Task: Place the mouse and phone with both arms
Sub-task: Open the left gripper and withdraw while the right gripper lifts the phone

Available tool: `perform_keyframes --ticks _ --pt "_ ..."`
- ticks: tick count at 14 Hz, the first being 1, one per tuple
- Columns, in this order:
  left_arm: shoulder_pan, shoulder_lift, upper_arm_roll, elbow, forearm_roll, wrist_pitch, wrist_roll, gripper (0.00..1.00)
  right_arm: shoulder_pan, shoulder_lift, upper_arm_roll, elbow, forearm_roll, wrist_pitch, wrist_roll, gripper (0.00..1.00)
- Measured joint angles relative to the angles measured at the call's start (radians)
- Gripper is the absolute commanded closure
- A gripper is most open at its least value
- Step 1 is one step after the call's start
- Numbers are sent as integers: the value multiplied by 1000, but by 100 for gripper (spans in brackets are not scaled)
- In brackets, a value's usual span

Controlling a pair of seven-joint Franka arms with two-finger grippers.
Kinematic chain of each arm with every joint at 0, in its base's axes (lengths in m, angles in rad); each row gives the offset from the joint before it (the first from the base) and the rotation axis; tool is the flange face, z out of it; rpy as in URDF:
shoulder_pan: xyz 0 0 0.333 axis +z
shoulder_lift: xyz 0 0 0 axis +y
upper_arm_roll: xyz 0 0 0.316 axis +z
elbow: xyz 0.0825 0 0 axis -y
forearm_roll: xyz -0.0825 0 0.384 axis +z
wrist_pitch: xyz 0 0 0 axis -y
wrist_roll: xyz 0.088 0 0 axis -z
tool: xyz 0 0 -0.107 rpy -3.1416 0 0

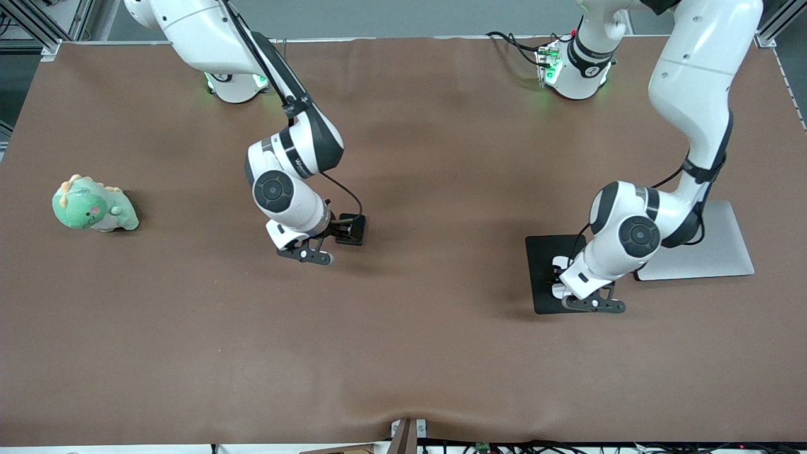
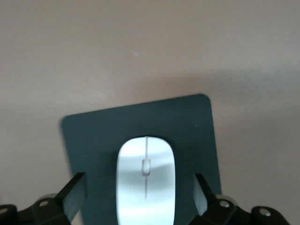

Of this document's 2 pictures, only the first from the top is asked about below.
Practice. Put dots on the white computer mouse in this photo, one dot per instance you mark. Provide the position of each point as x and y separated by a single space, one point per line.
559 261

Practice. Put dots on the black phone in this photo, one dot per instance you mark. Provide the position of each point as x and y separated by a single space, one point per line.
360 238

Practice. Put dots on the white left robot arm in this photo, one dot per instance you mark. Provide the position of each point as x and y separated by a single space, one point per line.
687 94

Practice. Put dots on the black mouse pad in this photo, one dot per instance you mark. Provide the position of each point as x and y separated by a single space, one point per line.
541 296

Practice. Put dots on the brown table cover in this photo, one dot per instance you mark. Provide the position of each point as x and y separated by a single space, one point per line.
252 353

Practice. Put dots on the silver laptop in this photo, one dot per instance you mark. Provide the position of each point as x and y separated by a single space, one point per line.
728 252

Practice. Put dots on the green dinosaur plush toy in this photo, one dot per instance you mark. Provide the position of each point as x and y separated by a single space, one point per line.
85 208

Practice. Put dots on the metal table edge bracket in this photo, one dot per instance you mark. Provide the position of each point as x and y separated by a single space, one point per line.
403 438

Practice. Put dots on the aluminium frame post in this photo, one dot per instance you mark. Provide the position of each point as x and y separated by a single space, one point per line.
769 34
47 43

